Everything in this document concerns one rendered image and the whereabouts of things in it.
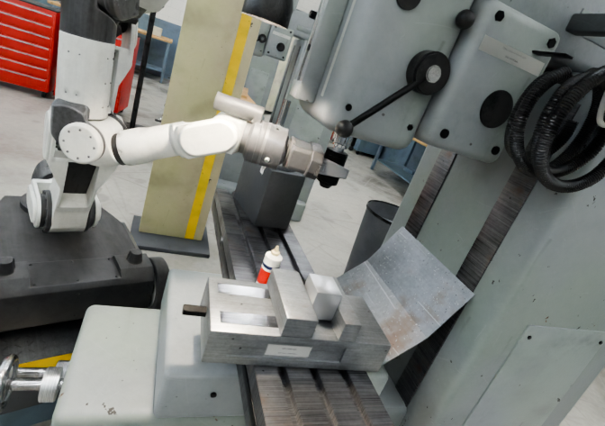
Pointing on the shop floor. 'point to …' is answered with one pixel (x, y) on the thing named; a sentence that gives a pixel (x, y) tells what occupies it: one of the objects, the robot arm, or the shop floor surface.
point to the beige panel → (198, 111)
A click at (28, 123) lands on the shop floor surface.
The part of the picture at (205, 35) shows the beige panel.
